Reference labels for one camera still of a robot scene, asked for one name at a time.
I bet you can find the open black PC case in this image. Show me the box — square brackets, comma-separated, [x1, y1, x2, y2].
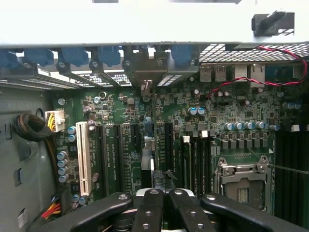
[0, 0, 309, 232]

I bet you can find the green motherboard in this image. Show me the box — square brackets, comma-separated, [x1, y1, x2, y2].
[52, 81, 309, 218]

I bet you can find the long black expansion slot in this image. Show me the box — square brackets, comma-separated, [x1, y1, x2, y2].
[96, 122, 110, 194]
[112, 124, 126, 193]
[164, 121, 174, 176]

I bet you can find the white power connector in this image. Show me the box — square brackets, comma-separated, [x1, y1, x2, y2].
[44, 110, 65, 133]

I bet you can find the silver USB port block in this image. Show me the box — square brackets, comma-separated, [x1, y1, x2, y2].
[213, 64, 227, 82]
[199, 64, 213, 82]

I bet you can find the blue card retention clip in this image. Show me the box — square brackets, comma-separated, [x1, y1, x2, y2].
[171, 44, 194, 67]
[24, 48, 54, 67]
[98, 45, 121, 67]
[57, 47, 89, 68]

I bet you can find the metal CPU socket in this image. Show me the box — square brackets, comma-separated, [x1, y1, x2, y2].
[213, 156, 276, 215]

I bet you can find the black sleeved cable bundle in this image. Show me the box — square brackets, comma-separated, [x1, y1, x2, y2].
[12, 113, 53, 143]

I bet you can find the silver socket locking lever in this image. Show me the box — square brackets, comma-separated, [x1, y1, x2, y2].
[267, 162, 309, 175]

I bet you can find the red black twisted wire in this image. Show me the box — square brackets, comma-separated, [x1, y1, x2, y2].
[206, 45, 309, 100]

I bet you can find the short black expansion slot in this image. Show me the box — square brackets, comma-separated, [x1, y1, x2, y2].
[131, 124, 140, 151]

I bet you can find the silver network port block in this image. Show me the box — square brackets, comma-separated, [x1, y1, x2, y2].
[250, 62, 266, 88]
[234, 64, 249, 83]

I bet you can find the black RAM slot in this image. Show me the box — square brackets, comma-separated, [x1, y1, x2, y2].
[192, 136, 201, 196]
[208, 135, 215, 196]
[200, 130, 209, 196]

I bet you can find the black lock bracket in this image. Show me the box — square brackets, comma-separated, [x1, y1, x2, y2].
[251, 9, 295, 37]

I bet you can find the white PCI expansion slot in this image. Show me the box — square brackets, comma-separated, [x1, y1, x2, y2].
[75, 121, 93, 197]

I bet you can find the red yellow wire bundle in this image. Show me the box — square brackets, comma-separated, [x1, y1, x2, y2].
[41, 195, 62, 219]

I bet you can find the grey power supply unit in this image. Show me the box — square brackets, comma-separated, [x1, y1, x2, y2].
[0, 87, 57, 232]

